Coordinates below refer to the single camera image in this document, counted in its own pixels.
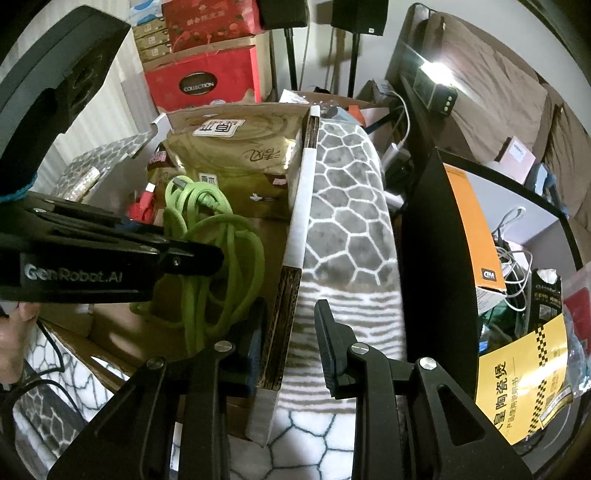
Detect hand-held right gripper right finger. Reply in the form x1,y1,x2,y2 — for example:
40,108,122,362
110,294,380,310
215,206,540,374
314,299,543,480

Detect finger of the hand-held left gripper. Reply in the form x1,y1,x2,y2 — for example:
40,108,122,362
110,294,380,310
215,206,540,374
139,241,225,289
23,193,172,254

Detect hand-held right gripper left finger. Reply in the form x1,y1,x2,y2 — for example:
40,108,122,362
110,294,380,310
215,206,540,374
46,298,269,480

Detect green cable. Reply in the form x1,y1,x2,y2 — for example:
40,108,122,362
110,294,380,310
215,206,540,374
130,175,267,359

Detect red cable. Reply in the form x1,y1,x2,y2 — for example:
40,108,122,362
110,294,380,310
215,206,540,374
128,182,161,225

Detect small gold tissue pack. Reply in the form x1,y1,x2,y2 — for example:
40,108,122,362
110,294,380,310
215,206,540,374
147,144,186,197

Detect large gold packet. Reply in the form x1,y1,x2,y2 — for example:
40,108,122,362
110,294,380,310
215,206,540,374
166,104,311,219

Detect white cardboard carrier box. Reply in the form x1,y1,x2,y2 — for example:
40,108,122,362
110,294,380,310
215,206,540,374
39,105,322,448

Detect person's left hand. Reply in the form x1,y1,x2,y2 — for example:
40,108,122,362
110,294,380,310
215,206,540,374
0,300,41,344

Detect white curtain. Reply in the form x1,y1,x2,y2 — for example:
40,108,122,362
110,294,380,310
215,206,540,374
28,0,160,185

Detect gold flat box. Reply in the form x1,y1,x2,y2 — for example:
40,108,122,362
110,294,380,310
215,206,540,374
138,46,174,64
133,21,170,38
136,34,172,50

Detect blue tissue pack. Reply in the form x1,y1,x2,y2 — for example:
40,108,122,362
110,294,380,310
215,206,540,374
129,0,165,26

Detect black plastic bin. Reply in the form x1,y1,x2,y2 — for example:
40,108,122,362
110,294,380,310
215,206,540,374
397,76,585,472

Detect red floral gift box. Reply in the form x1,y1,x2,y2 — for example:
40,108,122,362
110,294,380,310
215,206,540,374
163,0,259,47

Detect red gift bag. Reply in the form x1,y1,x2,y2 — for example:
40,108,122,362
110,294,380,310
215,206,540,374
144,45,262,112

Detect orange white box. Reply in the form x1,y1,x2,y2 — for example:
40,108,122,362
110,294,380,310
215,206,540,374
444,163,507,315

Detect yellow black booklet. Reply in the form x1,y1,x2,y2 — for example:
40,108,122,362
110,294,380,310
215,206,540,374
475,313,576,447

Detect black snack bag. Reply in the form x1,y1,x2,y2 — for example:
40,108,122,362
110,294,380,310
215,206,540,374
526,268,563,341

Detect black speaker stand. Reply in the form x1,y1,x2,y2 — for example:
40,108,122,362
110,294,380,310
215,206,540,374
346,33,362,99
283,28,299,92

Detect red packet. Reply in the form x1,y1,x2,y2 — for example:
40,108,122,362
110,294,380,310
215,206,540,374
562,287,591,339

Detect small pink box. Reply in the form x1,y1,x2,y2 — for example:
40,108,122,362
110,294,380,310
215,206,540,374
496,135,537,184

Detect black power strip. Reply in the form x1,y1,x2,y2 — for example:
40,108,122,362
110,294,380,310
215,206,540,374
412,61,459,119

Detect white cables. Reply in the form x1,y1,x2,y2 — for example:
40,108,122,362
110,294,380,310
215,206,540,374
491,207,537,334

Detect white charger cable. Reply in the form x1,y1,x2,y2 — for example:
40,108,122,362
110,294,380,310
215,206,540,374
381,91,413,168

